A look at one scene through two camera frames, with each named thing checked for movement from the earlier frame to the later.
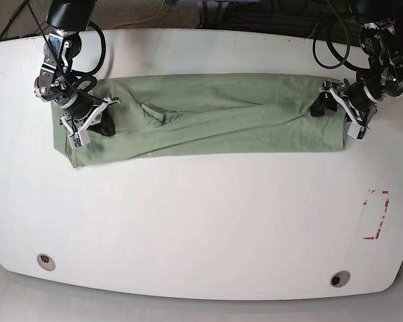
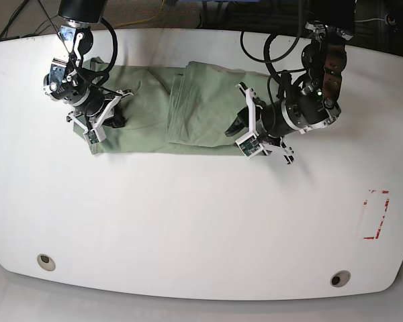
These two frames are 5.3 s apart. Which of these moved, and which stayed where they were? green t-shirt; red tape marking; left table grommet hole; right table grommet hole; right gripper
Moved: green t-shirt; right gripper
Stayed: left table grommet hole; right table grommet hole; red tape marking
